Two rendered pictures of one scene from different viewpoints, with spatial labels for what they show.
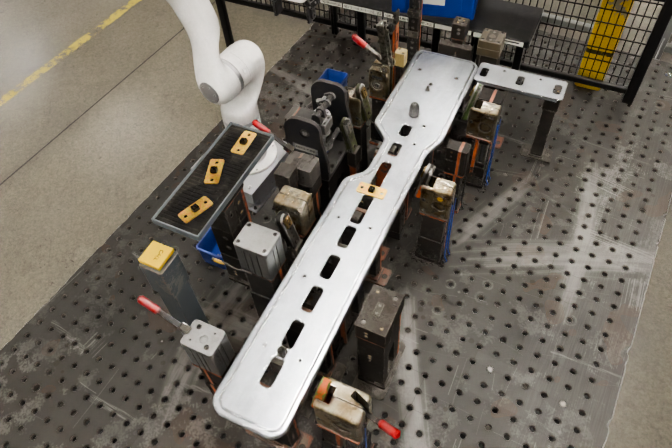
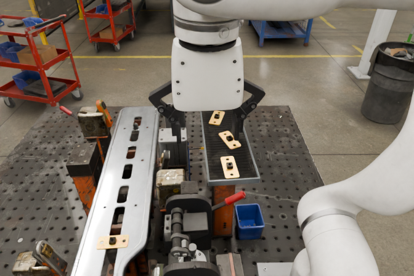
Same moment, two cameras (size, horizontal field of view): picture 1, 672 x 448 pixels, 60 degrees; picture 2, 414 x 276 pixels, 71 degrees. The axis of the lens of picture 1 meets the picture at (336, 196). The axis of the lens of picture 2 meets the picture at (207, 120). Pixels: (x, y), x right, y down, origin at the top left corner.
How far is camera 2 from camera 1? 1.66 m
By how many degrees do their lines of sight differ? 89
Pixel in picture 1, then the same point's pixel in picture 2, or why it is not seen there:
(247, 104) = (302, 262)
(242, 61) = (320, 233)
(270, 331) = (147, 132)
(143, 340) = not seen: hidden behind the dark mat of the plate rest
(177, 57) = not seen: outside the picture
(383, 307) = (79, 154)
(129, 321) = (261, 170)
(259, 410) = (135, 110)
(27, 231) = not seen: outside the picture
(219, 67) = (318, 191)
